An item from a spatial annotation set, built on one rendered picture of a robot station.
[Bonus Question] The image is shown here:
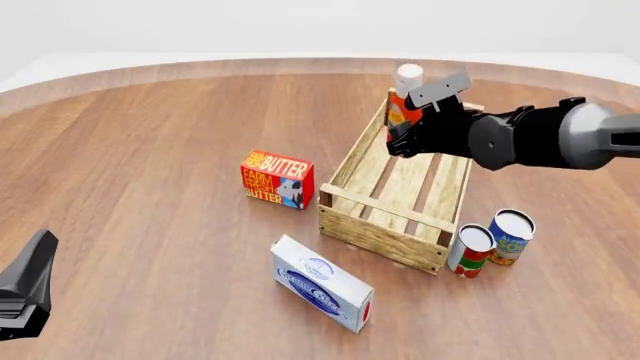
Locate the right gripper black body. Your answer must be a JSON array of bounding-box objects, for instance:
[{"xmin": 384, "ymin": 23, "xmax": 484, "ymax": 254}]
[{"xmin": 405, "ymin": 95, "xmax": 477, "ymax": 155}]

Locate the ketchup bottle with white cap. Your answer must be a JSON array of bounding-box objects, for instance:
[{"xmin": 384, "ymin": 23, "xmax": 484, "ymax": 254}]
[{"xmin": 383, "ymin": 63, "xmax": 426, "ymax": 144}]

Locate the white blue cream cheese box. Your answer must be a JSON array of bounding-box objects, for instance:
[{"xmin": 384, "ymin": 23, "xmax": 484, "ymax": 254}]
[{"xmin": 269, "ymin": 234, "xmax": 376, "ymax": 335}]

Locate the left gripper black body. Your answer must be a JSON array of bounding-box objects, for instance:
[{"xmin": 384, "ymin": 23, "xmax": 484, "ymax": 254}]
[{"xmin": 0, "ymin": 287, "xmax": 53, "ymax": 342}]

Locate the red butter box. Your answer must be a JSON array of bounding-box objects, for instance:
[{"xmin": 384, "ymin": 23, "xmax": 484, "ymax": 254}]
[{"xmin": 239, "ymin": 149, "xmax": 316, "ymax": 211}]

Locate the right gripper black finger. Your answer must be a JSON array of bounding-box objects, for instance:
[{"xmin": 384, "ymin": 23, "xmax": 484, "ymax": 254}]
[{"xmin": 385, "ymin": 122, "xmax": 428, "ymax": 159}]

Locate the tomato tin red green label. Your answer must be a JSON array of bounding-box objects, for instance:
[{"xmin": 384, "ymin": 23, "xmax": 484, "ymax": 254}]
[{"xmin": 446, "ymin": 222, "xmax": 498, "ymax": 280}]

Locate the soup tin blue label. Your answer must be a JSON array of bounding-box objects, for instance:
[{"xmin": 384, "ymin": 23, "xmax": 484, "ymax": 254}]
[{"xmin": 486, "ymin": 207, "xmax": 537, "ymax": 267}]

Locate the small grey plate on stalk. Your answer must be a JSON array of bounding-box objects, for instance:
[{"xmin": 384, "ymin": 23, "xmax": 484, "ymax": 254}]
[{"xmin": 405, "ymin": 69, "xmax": 473, "ymax": 113}]

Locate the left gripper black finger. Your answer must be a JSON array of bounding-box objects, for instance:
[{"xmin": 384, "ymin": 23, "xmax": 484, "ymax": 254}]
[{"xmin": 0, "ymin": 228, "xmax": 59, "ymax": 312}]

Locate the wooden slat tray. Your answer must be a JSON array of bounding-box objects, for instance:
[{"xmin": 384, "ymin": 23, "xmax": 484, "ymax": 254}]
[{"xmin": 317, "ymin": 87, "xmax": 486, "ymax": 276}]

